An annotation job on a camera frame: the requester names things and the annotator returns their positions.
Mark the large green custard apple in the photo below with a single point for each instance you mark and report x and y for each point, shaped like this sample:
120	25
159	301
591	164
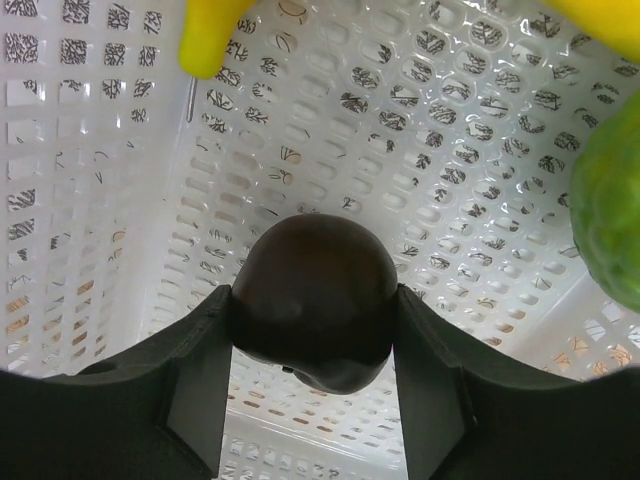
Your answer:
604	205

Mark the white plastic basket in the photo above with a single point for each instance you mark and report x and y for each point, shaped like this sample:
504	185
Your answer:
130	192

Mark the dark purple mangosteen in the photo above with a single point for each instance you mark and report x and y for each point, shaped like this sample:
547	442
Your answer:
317	296

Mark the yellow banana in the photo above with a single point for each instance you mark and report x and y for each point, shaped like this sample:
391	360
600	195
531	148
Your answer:
209	25

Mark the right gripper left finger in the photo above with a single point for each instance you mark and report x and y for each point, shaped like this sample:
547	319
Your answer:
153	411

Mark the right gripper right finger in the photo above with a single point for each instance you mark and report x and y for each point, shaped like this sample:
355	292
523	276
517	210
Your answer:
471	412

